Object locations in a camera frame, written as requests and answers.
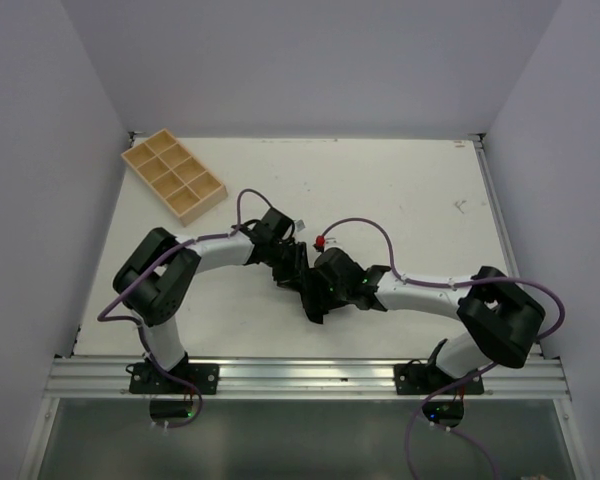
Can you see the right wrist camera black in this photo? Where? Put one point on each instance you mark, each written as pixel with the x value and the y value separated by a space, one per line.
pixel 337 265

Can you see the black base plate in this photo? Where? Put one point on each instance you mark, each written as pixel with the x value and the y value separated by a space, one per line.
pixel 146 379
pixel 418 379

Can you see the wooden compartment tray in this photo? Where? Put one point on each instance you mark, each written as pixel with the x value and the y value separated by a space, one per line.
pixel 187 187

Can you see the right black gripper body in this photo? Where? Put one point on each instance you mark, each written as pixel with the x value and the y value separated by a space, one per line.
pixel 338 295

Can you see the black underwear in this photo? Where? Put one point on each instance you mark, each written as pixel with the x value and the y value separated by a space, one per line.
pixel 314 297

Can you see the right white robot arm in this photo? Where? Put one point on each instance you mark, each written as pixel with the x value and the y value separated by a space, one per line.
pixel 500 319

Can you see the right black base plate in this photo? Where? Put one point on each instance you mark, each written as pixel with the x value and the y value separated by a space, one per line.
pixel 418 379

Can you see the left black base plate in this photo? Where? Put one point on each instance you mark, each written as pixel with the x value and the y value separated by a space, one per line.
pixel 146 379

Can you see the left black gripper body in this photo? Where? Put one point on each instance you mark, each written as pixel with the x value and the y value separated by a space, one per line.
pixel 286 260

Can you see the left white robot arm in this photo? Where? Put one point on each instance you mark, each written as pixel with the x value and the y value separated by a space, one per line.
pixel 155 279

